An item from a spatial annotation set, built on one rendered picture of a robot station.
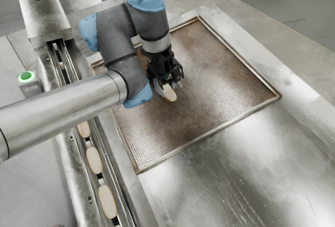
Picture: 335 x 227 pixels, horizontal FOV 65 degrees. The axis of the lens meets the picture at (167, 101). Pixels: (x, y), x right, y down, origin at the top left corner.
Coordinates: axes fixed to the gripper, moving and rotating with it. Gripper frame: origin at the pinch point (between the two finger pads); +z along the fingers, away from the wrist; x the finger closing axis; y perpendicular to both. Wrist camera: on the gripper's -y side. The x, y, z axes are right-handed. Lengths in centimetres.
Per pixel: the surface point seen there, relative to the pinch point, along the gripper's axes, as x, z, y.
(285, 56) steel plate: 59, 26, -3
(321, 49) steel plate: 77, 29, 2
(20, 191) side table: -53, 6, 2
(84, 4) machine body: -2, 14, -91
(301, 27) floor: 190, 131, -85
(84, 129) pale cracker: -29.0, 6.3, -6.4
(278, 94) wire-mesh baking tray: 28.2, 5.0, 20.4
